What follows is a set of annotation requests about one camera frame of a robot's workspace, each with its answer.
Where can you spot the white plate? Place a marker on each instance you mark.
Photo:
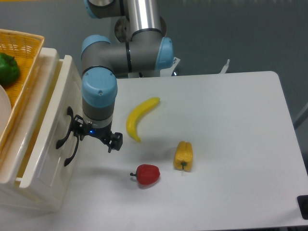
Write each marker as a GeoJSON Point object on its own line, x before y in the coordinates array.
{"type": "Point", "coordinates": [5, 109]}

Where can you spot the green toy bell pepper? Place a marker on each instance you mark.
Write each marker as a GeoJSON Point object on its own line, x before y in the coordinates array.
{"type": "Point", "coordinates": [9, 70]}

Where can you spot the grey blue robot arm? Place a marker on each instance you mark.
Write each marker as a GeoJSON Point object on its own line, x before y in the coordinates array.
{"type": "Point", "coordinates": [147, 49]}

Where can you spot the yellow woven basket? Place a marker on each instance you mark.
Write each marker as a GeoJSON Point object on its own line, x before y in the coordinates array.
{"type": "Point", "coordinates": [25, 48]}

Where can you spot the white table clamp bracket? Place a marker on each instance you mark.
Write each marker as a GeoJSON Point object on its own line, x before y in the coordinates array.
{"type": "Point", "coordinates": [225, 67]}

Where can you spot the white drawer cabinet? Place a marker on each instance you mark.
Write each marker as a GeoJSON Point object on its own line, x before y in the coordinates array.
{"type": "Point", "coordinates": [14, 150]}

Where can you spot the black corner object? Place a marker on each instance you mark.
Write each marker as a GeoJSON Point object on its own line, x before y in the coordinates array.
{"type": "Point", "coordinates": [303, 205]}

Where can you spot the white lower drawer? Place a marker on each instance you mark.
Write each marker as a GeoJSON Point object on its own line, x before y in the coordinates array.
{"type": "Point", "coordinates": [66, 171]}

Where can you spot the red toy bell pepper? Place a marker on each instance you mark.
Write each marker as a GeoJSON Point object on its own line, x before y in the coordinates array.
{"type": "Point", "coordinates": [146, 174]}

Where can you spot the yellow toy bell pepper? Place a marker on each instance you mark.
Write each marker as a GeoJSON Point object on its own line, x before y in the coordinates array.
{"type": "Point", "coordinates": [183, 158]}

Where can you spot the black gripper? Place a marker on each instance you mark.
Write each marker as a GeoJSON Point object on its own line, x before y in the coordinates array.
{"type": "Point", "coordinates": [81, 129]}

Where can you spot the yellow toy banana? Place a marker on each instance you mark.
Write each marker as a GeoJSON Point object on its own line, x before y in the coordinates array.
{"type": "Point", "coordinates": [137, 114]}

